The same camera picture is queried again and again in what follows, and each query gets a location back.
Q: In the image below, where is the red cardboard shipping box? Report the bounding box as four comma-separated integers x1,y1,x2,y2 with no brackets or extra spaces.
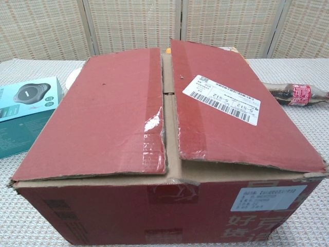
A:
9,38,329,246

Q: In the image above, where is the teal speaker product box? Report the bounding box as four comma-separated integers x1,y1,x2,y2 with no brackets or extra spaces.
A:
0,76,65,159

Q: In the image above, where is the yellow cartoon tissue pack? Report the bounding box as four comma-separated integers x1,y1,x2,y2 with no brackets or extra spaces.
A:
166,46,239,55

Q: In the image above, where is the white paper plate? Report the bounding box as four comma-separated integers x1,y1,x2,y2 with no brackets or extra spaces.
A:
66,69,84,91

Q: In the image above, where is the woven folding screen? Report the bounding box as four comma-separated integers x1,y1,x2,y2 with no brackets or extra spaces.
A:
0,0,329,62

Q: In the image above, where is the beige woven tablecloth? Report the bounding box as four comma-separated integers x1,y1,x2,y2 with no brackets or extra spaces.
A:
0,58,329,247

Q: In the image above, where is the cola bottle with red label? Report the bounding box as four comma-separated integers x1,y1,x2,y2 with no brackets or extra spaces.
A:
262,82,329,107

